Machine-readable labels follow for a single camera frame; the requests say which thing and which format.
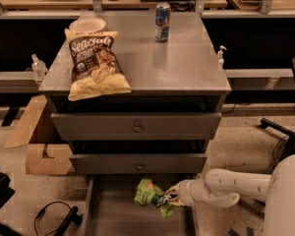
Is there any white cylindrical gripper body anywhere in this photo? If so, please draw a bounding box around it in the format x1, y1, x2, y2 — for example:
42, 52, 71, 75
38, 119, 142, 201
178, 180, 201, 207

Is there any green rice chip bag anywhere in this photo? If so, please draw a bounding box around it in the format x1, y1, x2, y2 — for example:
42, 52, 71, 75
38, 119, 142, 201
134, 178, 174, 218

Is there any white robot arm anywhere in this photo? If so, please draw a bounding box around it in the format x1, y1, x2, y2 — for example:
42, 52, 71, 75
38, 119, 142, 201
166, 154, 295, 236

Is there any grey drawer cabinet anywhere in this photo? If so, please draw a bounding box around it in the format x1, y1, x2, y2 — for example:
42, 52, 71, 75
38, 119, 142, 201
39, 12, 231, 177

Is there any grey open bottom drawer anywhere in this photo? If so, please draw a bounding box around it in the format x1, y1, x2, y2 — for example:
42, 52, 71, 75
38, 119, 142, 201
81, 174, 198, 236

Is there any grey middle drawer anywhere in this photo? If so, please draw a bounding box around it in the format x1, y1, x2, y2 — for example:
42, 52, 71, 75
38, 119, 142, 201
70, 153, 207, 174

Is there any grey top drawer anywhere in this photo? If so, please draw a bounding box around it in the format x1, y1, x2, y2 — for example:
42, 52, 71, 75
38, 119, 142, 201
51, 113, 221, 141

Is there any yellow sea salt chip bag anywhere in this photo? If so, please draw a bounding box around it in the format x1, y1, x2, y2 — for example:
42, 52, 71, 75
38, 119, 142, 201
65, 29, 131, 101

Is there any brown cardboard box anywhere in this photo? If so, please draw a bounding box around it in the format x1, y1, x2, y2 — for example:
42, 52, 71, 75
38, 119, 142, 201
5, 95, 72, 176

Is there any small white pump bottle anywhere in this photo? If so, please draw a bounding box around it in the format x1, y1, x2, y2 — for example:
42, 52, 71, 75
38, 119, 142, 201
217, 45, 227, 70

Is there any black chair base left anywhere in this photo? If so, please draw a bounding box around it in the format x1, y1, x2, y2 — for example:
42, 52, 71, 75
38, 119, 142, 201
0, 172, 82, 236

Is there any blue drink can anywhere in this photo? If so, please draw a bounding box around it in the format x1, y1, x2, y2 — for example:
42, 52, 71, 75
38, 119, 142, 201
155, 3, 171, 42

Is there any clear sanitizer bottle left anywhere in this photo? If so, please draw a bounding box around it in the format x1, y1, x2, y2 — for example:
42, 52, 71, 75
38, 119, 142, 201
31, 54, 48, 81

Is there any white paper bowl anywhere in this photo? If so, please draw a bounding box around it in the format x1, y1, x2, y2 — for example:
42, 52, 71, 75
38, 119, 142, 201
69, 18, 106, 31

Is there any black cable on floor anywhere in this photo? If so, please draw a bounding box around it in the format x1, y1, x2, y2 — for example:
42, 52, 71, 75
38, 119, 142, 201
33, 201, 73, 236

